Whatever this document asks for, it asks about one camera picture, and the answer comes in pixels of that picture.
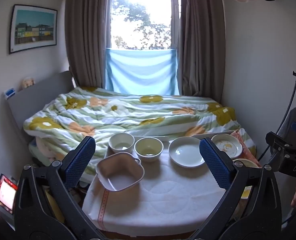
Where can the plush toy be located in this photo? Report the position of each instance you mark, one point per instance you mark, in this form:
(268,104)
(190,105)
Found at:
(28,82)

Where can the white quilted tablecloth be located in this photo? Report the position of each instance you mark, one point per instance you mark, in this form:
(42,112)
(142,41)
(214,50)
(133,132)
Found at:
(163,195)

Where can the pink floral cloth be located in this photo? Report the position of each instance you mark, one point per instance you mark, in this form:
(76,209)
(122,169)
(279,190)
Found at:
(245,142)

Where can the tablet with red screen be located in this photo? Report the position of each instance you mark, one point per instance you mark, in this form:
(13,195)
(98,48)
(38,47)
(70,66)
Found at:
(5,194)

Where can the cream plate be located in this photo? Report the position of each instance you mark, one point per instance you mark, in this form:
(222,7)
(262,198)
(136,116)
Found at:
(248,163)

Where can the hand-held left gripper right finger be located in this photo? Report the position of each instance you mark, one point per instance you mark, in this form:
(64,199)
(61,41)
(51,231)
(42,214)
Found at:
(214,162)

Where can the light blue cloth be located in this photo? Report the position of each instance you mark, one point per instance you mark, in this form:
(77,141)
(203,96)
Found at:
(141,71)

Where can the floral striped blanket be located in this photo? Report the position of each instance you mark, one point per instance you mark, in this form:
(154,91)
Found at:
(128,112)

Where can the grey bed headboard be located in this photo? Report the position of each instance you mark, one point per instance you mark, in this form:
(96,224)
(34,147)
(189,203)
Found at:
(37,97)

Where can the blue and white object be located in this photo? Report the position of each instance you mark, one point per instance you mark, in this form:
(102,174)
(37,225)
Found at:
(10,92)

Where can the plain white plate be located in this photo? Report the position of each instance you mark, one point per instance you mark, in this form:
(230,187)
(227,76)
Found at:
(185,152)

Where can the white round bowl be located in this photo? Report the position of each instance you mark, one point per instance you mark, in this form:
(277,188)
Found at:
(121,143)

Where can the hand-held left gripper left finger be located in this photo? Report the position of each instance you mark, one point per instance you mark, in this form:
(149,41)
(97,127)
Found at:
(81,160)

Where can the brown curtain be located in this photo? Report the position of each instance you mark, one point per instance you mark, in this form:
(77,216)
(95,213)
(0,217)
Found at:
(85,37)
(200,40)

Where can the framed houses picture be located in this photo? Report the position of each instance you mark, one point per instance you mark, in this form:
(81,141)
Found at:
(34,28)

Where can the duck print plate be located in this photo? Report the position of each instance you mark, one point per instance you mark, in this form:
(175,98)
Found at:
(228,146)

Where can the window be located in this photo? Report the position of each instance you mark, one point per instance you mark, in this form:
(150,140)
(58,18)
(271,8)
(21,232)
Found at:
(140,15)

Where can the cream round bowl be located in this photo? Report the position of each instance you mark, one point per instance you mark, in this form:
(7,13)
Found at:
(148,148)

